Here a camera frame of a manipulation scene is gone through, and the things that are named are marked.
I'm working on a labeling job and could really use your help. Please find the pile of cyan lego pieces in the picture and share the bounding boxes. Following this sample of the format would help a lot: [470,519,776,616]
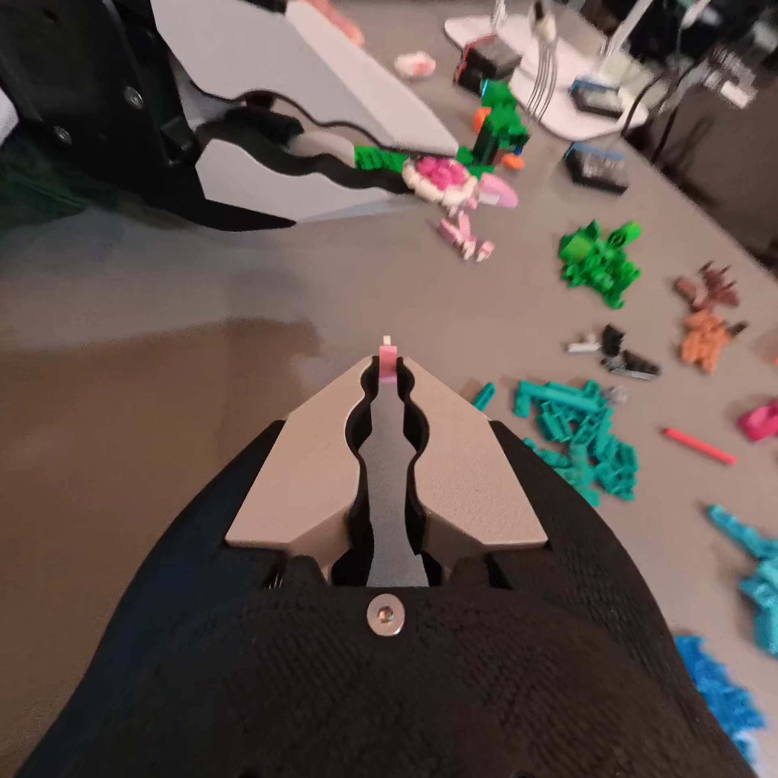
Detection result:
[707,504,778,659]

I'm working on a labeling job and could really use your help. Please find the white cable bundle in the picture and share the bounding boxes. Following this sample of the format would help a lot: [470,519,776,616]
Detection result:
[523,0,560,123]

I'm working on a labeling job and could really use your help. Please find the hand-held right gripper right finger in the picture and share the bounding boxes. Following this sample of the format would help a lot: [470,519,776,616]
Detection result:
[398,355,549,587]

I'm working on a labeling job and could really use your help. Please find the black equipment case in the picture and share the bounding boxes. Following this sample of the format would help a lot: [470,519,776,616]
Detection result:
[626,36,778,262]

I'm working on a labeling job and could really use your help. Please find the pile of green lego pieces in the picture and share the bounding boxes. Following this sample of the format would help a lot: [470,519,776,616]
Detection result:
[558,220,643,310]

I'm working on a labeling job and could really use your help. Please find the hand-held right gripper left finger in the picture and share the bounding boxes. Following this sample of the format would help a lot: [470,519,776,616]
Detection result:
[225,355,379,587]

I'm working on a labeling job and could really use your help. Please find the red lego rod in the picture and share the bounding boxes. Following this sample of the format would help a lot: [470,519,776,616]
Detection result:
[663,427,739,466]

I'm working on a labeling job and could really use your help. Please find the cluster of pink petal pieces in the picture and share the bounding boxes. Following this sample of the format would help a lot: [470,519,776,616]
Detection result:
[438,209,497,263]

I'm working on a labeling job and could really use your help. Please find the person's left hand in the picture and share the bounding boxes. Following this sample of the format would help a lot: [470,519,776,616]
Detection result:
[304,0,367,48]

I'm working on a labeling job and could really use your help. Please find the black battery red trim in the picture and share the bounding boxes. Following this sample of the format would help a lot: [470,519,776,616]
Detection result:
[453,35,524,96]

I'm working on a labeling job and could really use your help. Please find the pile of orange lego pieces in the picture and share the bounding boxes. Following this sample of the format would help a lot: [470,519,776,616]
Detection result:
[680,310,731,373]

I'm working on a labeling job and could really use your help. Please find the pile of blue lego pieces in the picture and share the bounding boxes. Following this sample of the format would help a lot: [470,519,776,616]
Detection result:
[673,635,768,764]

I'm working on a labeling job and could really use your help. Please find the small clear pink packet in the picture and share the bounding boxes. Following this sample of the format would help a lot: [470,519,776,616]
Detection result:
[394,51,438,79]

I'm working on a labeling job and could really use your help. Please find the pile of pink lego pieces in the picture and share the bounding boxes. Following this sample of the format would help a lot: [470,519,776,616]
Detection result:
[737,398,778,442]

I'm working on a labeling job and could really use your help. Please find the pile of teal lego pieces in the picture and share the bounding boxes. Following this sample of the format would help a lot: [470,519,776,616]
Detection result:
[471,378,639,507]

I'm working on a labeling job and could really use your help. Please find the black lego wedge plate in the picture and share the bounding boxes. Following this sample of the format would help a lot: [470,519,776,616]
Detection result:
[602,349,663,383]

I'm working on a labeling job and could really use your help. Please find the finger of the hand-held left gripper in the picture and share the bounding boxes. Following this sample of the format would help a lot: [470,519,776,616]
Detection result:
[194,112,421,222]
[149,0,461,157]

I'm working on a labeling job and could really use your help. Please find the green lego leaf build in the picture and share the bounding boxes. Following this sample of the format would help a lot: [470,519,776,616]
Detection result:
[354,79,530,175]

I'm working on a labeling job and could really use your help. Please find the black battery blue trim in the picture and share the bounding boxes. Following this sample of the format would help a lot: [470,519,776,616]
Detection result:
[562,143,631,196]
[568,76,627,118]

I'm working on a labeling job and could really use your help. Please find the pink white lego flower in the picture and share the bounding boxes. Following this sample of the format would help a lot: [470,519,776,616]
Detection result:
[401,155,521,211]

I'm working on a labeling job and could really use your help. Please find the pile of dark brown lego pieces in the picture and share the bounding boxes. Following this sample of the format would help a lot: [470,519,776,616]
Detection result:
[673,261,749,337]

